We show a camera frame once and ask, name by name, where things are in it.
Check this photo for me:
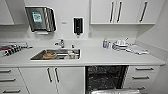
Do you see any white blue soap bottle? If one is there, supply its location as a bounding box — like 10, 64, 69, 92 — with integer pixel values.
102, 38, 109, 49

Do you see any stainless steel dishwasher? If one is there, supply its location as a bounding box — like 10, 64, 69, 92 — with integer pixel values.
84, 64, 143, 94

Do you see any stack of white plates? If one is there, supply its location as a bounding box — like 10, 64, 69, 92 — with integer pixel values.
112, 42, 129, 51

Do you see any black soap dispenser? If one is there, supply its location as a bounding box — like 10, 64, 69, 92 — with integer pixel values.
73, 17, 84, 37

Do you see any white bowl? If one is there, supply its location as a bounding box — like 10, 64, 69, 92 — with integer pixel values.
115, 38, 128, 47

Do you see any steel paper towel dispenser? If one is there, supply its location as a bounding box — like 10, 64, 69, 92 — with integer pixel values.
24, 5, 58, 35

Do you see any chrome sink faucet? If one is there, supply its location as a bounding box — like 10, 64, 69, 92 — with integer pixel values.
54, 38, 66, 49

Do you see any white mug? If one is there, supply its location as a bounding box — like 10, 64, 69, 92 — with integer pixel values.
66, 49, 77, 60

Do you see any small white bottle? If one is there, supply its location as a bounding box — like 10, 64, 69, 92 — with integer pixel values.
107, 40, 113, 50

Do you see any white sink base cabinet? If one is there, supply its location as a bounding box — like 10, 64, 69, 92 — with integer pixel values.
18, 66, 86, 94

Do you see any white folded cloth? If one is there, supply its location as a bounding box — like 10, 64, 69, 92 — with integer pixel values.
126, 45, 150, 56

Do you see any stainless steel sink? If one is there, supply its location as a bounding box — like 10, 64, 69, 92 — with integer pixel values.
29, 48, 82, 62

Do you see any red white packet pile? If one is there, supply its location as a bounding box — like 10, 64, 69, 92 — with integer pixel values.
0, 42, 33, 58

